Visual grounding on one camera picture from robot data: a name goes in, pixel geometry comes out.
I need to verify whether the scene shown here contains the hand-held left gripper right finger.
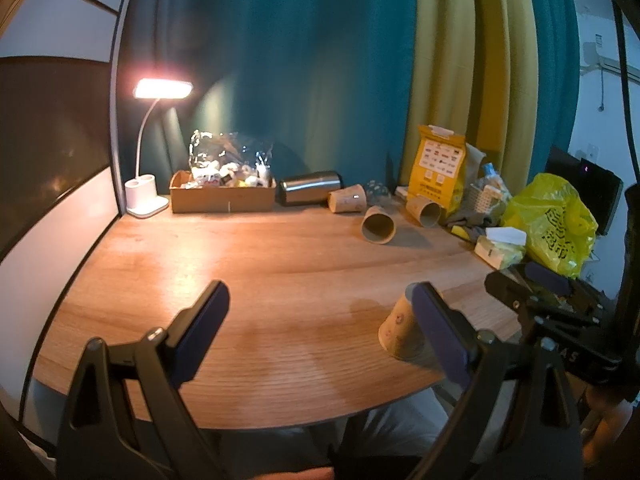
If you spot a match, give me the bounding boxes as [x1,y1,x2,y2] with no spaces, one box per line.
[407,282,587,480]

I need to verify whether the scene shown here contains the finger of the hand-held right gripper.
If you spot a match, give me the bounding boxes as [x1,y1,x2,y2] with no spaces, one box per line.
[484,270,537,322]
[522,260,574,299]

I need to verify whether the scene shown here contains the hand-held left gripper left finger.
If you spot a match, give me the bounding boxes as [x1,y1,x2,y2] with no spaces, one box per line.
[56,280,236,480]

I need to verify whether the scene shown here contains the printed paper cup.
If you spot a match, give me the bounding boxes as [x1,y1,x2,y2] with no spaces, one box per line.
[361,204,397,246]
[327,184,369,215]
[378,283,442,368]
[405,194,443,229]

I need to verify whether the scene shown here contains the person's right forearm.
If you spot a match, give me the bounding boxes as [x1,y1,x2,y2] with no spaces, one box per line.
[579,382,635,467]

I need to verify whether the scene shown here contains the tissue pack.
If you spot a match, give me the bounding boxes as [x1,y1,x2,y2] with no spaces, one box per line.
[473,227,529,270]

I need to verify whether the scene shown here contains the yellow plastic bag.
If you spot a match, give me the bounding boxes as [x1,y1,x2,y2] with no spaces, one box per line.
[501,172,600,280]

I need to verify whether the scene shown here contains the grey cloth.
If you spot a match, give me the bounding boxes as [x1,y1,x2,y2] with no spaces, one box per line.
[442,194,507,242]

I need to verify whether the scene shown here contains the white woven basket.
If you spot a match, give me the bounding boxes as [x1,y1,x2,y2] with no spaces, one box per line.
[469,183,507,216]

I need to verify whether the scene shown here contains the black monitor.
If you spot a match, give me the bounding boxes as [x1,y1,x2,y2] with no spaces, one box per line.
[542,145,625,236]

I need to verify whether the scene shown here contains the person's grey pants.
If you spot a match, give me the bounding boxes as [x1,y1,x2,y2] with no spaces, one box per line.
[200,389,501,480]

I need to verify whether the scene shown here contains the plastic water bottle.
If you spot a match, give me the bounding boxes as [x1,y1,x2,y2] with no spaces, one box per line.
[481,162,507,191]

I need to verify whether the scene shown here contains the cardboard box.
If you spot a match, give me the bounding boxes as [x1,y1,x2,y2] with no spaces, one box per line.
[169,170,277,214]

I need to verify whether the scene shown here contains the yellow paper bag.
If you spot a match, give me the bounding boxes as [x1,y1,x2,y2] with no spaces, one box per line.
[407,124,469,215]

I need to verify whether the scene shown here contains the crumpled clear plastic wrap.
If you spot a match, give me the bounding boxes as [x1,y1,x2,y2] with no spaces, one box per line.
[364,180,394,207]

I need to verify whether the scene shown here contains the clear plastic snack bag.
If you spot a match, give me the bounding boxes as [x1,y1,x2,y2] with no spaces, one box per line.
[188,129,275,189]

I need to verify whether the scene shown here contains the stainless steel thermos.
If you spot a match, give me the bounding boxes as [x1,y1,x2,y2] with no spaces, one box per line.
[276,170,345,207]

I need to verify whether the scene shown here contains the white air conditioner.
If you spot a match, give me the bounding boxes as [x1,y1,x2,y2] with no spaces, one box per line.
[579,42,640,87]

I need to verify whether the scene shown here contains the yellow curtain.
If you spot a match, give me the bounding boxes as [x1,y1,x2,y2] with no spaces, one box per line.
[399,0,552,188]

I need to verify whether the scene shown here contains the white desk lamp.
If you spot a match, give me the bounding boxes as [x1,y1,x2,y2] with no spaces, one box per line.
[124,78,195,219]

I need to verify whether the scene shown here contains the teal curtain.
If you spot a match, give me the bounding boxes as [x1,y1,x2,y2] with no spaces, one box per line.
[119,0,582,201]

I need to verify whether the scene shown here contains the black cable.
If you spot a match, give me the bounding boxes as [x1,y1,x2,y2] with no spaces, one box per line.
[606,0,640,183]

